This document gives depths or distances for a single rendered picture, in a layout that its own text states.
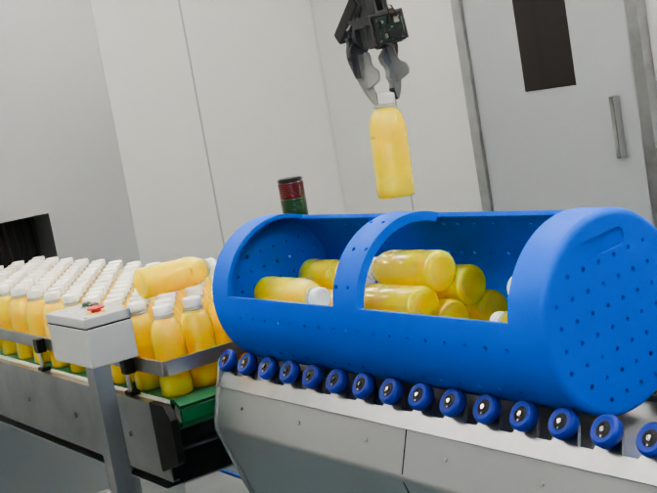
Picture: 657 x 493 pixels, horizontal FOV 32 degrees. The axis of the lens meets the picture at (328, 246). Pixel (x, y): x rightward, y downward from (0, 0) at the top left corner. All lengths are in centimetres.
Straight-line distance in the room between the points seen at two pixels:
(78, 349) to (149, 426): 22
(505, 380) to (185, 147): 548
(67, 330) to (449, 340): 95
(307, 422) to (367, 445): 18
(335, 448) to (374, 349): 24
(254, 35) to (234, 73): 29
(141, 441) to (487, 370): 103
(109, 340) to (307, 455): 48
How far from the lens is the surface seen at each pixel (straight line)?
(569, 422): 157
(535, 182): 619
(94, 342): 228
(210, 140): 706
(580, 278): 155
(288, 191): 279
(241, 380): 225
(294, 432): 209
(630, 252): 162
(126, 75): 684
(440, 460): 177
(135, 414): 245
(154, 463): 243
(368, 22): 198
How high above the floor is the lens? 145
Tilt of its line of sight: 8 degrees down
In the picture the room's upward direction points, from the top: 10 degrees counter-clockwise
